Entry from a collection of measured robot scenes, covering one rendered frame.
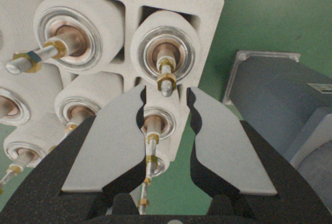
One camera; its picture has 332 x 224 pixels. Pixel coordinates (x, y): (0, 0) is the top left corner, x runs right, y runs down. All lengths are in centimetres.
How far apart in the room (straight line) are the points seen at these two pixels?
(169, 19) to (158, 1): 7
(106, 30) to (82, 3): 4
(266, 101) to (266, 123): 5
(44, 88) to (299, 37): 62
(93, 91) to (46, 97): 10
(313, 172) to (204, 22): 28
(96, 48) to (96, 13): 4
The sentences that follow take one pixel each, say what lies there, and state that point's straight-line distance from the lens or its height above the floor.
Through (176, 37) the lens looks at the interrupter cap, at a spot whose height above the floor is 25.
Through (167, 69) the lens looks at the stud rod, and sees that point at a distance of 16.
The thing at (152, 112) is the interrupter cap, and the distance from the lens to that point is 25.
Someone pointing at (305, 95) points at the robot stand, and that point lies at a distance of 35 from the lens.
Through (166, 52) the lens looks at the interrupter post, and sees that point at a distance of 19.
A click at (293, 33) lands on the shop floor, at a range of 58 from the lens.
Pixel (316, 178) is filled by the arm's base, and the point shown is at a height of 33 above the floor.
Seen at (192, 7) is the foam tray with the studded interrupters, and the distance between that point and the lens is 27.
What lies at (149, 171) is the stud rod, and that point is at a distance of 21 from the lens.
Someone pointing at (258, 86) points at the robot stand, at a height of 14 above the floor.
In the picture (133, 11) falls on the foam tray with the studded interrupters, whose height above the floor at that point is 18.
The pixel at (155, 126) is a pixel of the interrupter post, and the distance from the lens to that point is 25.
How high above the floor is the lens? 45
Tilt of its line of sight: 57 degrees down
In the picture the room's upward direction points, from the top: 179 degrees clockwise
